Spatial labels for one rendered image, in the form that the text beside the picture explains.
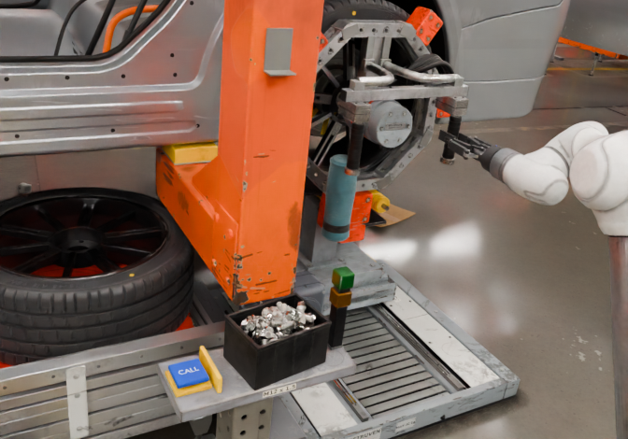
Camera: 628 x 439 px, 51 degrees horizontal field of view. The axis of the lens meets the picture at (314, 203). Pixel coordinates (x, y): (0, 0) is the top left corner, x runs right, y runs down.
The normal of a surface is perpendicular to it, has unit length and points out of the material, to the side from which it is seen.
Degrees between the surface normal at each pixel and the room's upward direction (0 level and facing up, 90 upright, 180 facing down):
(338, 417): 0
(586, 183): 83
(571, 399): 0
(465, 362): 0
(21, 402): 90
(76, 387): 90
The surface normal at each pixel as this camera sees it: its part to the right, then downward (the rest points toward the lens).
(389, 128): 0.47, 0.41
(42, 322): 0.06, 0.43
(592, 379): 0.11, -0.90
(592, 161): -0.98, -0.03
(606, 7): -0.87, 0.11
